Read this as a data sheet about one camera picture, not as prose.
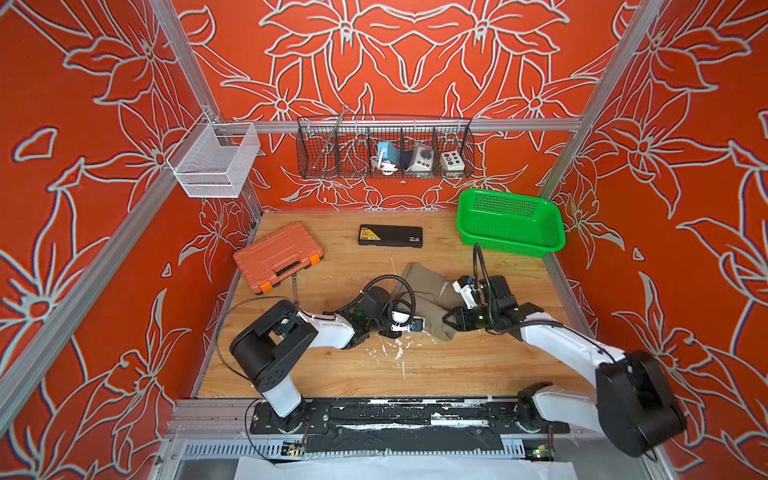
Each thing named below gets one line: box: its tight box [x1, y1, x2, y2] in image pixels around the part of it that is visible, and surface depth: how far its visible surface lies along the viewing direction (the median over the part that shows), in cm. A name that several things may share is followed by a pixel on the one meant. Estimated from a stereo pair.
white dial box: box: [405, 143, 434, 173], surface depth 93 cm
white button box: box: [441, 150, 465, 171], surface depth 96 cm
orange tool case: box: [233, 222, 324, 295], surface depth 102 cm
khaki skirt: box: [390, 263, 465, 342], surface depth 94 cm
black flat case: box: [358, 224, 423, 248], surface depth 112 cm
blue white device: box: [370, 142, 400, 176], surface depth 87 cm
